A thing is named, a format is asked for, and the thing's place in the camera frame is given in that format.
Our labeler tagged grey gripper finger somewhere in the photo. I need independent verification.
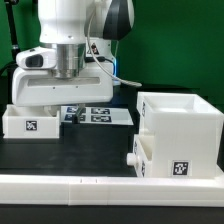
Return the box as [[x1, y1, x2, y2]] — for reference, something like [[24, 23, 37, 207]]
[[44, 106, 57, 117], [73, 104, 85, 124]]

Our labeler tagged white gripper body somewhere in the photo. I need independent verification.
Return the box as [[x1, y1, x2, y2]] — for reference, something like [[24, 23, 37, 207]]
[[12, 63, 113, 106]]

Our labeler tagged white drawer tray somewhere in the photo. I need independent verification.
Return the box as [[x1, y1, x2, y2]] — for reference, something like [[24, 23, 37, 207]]
[[2, 104, 61, 139], [126, 134, 154, 178]]

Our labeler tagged white front drawer tray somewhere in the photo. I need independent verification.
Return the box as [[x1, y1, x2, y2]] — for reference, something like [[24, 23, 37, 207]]
[[126, 134, 154, 178]]

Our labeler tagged white drawer cabinet box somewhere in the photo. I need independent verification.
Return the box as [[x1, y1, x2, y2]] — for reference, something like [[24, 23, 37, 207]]
[[137, 92, 224, 179]]

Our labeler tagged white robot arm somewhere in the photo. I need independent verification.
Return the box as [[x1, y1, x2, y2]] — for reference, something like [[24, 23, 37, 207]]
[[12, 0, 134, 107]]

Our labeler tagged white fiducial marker plate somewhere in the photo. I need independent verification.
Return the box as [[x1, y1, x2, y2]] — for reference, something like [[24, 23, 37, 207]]
[[61, 106, 133, 125]]

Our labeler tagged white L-shaped border fence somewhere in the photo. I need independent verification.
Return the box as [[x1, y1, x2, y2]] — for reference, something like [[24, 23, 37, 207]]
[[0, 170, 224, 207]]

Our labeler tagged grey camera cable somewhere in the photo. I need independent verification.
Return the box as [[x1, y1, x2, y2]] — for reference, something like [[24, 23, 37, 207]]
[[85, 0, 143, 88]]

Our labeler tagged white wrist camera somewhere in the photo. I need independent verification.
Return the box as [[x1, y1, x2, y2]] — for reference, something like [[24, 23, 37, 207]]
[[16, 47, 57, 70]]

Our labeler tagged black camera stand pole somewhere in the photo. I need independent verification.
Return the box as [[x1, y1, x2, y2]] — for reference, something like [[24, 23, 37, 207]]
[[4, 0, 20, 64]]

